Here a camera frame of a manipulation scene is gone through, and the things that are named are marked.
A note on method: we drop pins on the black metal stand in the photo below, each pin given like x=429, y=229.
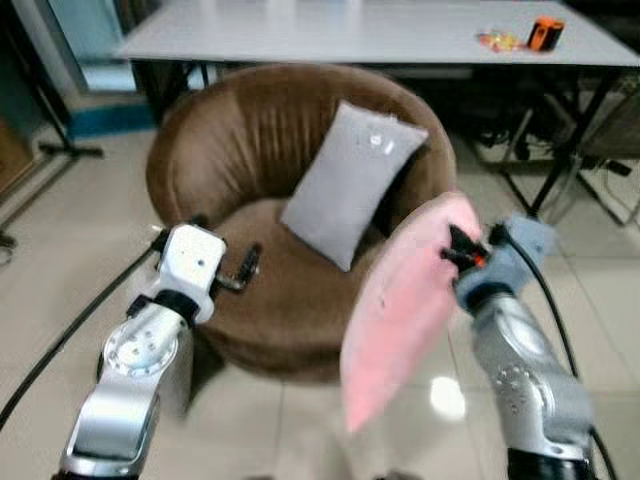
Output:
x=45, y=100

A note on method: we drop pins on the pink soft pillow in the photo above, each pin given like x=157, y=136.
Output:
x=400, y=320

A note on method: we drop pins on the white table with black legs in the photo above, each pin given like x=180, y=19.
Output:
x=350, y=35

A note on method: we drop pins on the brown cardboard box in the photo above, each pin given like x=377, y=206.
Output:
x=15, y=160

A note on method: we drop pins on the brown round fabric sofa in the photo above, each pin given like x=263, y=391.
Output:
x=260, y=130

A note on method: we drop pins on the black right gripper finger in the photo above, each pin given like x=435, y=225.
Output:
x=451, y=258

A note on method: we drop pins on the orange and black device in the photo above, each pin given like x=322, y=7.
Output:
x=545, y=35

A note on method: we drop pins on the white framed glass door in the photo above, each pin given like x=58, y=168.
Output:
x=85, y=40

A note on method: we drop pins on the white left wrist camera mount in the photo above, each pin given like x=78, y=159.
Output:
x=192, y=262

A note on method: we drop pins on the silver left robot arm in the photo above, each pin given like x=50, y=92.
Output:
x=125, y=380

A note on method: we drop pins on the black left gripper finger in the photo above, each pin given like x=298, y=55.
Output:
x=200, y=221
x=251, y=264

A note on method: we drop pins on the colourful snack packet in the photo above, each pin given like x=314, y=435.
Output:
x=500, y=42

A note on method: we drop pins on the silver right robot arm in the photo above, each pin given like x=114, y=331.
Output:
x=525, y=370

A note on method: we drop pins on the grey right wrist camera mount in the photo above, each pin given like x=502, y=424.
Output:
x=515, y=250

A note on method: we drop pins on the grey rectangular pillow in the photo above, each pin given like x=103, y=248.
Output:
x=345, y=190

